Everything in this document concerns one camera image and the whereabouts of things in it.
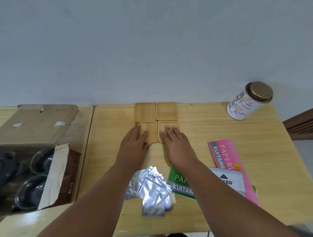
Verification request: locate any person's left forearm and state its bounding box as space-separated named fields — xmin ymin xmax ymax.
xmin=36 ymin=164 xmax=143 ymax=237

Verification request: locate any person's left hand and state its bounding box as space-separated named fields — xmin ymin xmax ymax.
xmin=114 ymin=123 xmax=152 ymax=171

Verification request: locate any white canister with gold lid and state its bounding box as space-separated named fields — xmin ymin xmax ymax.
xmin=226 ymin=81 xmax=274 ymax=121

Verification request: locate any black bowl with clear lid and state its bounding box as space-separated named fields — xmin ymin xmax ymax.
xmin=13 ymin=174 xmax=48 ymax=211
xmin=0 ymin=151 xmax=18 ymax=186
xmin=30 ymin=148 xmax=56 ymax=175

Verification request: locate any person's right hand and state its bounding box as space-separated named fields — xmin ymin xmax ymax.
xmin=159 ymin=125 xmax=199 ymax=169

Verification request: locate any green receipt book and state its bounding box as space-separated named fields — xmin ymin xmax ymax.
xmin=166 ymin=166 xmax=257 ymax=201

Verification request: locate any person's right forearm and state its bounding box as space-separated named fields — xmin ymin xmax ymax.
xmin=170 ymin=160 xmax=295 ymax=237

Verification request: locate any square wooden tray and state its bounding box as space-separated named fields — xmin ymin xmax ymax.
xmin=135 ymin=121 xmax=157 ymax=144
xmin=134 ymin=103 xmax=157 ymax=122
xmin=156 ymin=102 xmax=178 ymax=121
xmin=157 ymin=121 xmax=180 ymax=144

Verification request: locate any open cardboard box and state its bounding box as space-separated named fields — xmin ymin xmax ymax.
xmin=0 ymin=104 xmax=82 ymax=218

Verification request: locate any pile of silver foil sachets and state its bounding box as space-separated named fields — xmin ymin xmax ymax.
xmin=125 ymin=166 xmax=173 ymax=217

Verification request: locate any white plastic packet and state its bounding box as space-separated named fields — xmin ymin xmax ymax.
xmin=207 ymin=167 xmax=246 ymax=197

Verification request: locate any brown wooden furniture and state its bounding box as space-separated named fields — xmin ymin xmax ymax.
xmin=283 ymin=108 xmax=313 ymax=141

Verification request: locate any pink receipt book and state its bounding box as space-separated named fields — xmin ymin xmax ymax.
xmin=208 ymin=139 xmax=261 ymax=207

